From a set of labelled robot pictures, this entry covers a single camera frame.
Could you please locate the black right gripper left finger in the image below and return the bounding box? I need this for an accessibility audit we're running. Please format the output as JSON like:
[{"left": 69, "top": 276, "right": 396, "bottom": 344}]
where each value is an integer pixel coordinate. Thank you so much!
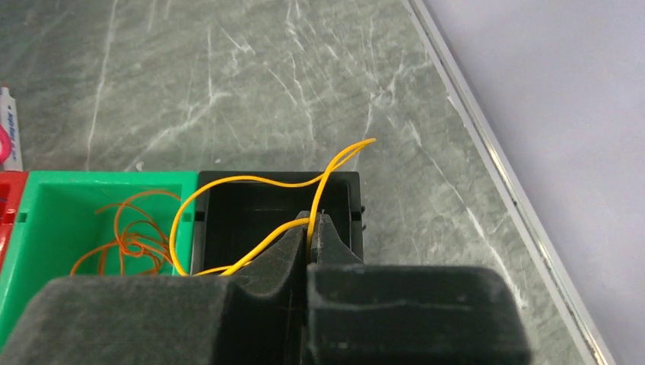
[{"left": 1, "top": 227, "right": 305, "bottom": 364}]

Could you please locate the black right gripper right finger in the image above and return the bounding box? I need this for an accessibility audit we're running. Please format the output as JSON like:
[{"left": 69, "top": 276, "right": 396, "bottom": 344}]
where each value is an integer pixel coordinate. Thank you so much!
[{"left": 306, "top": 214, "right": 532, "bottom": 364}]

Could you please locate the yellow cable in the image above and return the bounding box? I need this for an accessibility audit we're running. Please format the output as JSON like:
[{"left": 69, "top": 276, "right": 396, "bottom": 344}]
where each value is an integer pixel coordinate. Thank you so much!
[{"left": 169, "top": 138, "right": 377, "bottom": 278}]

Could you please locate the orange cable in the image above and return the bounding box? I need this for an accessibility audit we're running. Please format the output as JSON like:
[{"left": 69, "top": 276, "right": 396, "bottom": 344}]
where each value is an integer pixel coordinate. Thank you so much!
[{"left": 69, "top": 189, "right": 183, "bottom": 277}]

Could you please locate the black plastic bin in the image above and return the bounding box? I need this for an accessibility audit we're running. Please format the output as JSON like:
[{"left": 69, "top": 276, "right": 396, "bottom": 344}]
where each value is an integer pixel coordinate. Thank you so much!
[{"left": 188, "top": 171, "right": 364, "bottom": 274}]

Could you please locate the green plastic bin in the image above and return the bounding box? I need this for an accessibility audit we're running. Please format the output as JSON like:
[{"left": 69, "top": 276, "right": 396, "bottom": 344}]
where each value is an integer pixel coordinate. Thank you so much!
[{"left": 1, "top": 171, "right": 198, "bottom": 341}]

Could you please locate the red plastic bin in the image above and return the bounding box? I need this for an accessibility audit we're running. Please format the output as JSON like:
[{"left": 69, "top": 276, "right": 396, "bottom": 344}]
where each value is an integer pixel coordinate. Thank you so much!
[{"left": 1, "top": 171, "right": 28, "bottom": 266}]

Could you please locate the pink framed whiteboard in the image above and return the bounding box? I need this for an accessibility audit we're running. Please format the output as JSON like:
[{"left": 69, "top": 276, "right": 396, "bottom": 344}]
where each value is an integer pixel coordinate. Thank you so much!
[{"left": 0, "top": 126, "right": 12, "bottom": 164}]

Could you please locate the white marker pen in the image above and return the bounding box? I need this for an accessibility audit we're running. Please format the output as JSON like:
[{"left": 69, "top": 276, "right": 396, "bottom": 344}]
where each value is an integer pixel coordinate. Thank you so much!
[{"left": 1, "top": 86, "right": 24, "bottom": 172}]

